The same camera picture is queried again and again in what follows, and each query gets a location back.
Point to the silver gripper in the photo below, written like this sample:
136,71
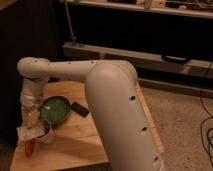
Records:
29,104

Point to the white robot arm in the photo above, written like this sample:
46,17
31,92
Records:
110,90

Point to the green bowl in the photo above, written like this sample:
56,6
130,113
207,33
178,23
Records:
55,109

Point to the black rectangular block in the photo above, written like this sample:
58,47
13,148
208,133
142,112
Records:
78,108

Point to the wooden table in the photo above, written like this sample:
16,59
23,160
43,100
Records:
76,142

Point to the metal pole stand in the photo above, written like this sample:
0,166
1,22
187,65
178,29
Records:
72,35

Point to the long grey shelf beam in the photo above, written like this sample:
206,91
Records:
138,59

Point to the upper wooden shelf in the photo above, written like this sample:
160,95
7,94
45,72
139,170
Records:
146,6

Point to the black handle on beam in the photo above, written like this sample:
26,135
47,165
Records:
175,59

